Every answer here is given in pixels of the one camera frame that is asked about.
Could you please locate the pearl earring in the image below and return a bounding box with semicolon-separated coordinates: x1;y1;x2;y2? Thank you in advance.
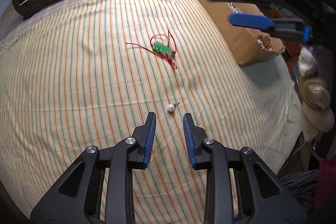
166;102;179;113

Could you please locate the green pendant red cord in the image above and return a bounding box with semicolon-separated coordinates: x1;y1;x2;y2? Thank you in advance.
125;29;178;71

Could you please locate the cardboard tray box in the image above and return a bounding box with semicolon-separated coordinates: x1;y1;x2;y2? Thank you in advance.
198;0;285;65

